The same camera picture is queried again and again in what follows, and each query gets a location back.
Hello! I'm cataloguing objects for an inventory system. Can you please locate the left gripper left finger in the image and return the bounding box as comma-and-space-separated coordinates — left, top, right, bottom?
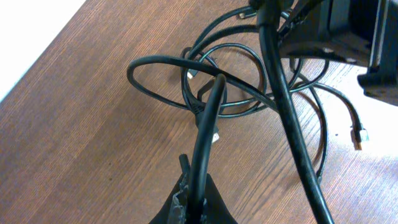
149, 174, 188, 224

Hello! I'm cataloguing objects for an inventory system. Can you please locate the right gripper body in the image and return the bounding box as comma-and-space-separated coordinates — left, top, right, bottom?
279, 0, 397, 105

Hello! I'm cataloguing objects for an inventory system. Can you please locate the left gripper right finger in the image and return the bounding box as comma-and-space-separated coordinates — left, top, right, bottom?
198, 174, 237, 224

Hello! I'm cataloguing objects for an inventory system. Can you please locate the black USB cable long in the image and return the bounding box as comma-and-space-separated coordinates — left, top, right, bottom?
127, 55, 266, 223

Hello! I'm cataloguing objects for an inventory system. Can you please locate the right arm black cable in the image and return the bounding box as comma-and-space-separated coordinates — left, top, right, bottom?
248, 0, 335, 224

